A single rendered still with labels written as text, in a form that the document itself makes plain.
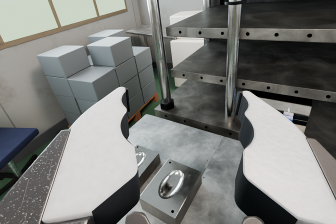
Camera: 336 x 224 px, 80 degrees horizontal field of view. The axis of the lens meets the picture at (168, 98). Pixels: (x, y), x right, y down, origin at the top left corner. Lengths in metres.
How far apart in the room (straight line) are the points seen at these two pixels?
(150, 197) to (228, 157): 0.39
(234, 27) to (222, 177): 0.63
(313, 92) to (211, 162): 0.53
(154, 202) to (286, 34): 0.82
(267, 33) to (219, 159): 0.58
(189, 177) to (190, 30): 0.70
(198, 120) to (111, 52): 1.26
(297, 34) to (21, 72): 2.42
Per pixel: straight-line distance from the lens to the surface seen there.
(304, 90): 1.07
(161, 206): 0.76
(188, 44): 2.77
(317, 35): 0.98
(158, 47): 1.15
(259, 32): 0.99
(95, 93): 2.01
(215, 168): 0.93
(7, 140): 2.22
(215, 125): 1.17
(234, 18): 0.96
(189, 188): 0.79
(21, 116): 2.68
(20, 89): 2.62
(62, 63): 2.19
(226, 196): 0.86
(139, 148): 0.97
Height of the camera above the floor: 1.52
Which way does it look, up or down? 30 degrees down
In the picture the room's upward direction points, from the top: 8 degrees counter-clockwise
